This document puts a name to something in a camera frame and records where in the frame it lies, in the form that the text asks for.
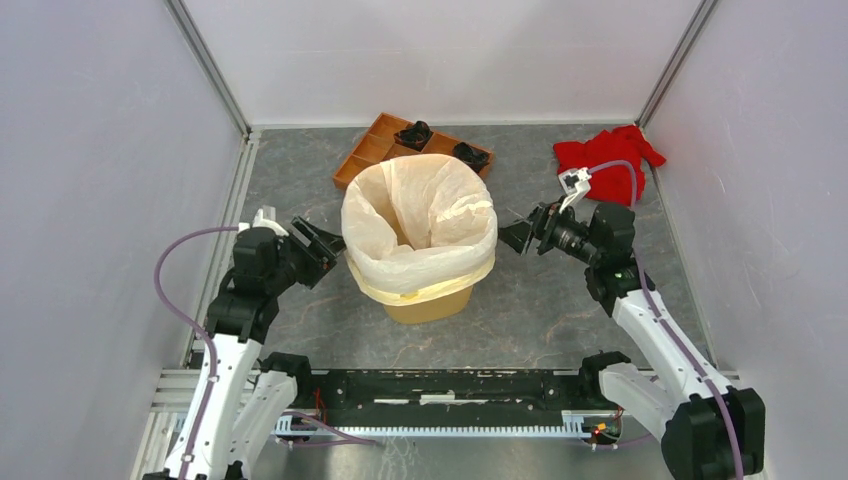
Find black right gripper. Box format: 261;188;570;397
491;195;602;266

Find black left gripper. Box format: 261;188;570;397
266;215;353;293

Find yellow mesh trash bin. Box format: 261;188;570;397
344;153;498;327

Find cream plastic trash bag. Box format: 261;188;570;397
340;153;499;307

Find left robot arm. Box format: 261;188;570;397
147;208;346;479

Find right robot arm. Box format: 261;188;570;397
498;201;766;479

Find red cloth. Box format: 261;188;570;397
552;125;667;206

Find orange compartment tray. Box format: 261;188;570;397
332;113;495;191

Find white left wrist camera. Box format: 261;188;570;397
238;205;289;237

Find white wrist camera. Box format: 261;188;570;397
557;167;592;213
238;205;289;237

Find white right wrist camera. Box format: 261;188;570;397
557;167;592;213

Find black rolled strap right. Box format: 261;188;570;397
451;141;493;174

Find black rolled strap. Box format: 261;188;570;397
393;120;435;152
451;141;493;174

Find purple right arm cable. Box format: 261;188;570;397
588;159;747;480

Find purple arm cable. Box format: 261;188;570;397
588;159;747;480
154;225;256;480

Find black rolled strap rear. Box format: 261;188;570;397
393;120;435;152

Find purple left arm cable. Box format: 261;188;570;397
154;225;256;480

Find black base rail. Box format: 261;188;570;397
292;369;617;428

